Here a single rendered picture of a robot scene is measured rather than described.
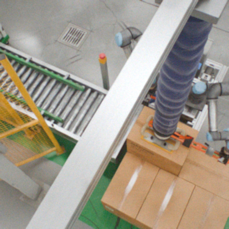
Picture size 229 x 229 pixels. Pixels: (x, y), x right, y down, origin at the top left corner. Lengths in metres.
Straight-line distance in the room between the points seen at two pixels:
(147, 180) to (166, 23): 2.51
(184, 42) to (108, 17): 3.58
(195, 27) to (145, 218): 2.26
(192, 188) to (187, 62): 1.89
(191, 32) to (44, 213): 1.16
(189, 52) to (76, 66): 3.12
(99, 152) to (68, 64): 3.91
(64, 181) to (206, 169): 2.79
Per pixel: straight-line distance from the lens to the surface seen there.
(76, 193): 1.00
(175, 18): 1.29
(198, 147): 3.16
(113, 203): 3.53
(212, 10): 1.57
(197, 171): 3.67
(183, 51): 1.88
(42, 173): 4.30
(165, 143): 3.23
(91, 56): 4.91
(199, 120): 4.22
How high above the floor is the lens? 4.02
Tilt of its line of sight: 66 degrees down
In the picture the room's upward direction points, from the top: 7 degrees counter-clockwise
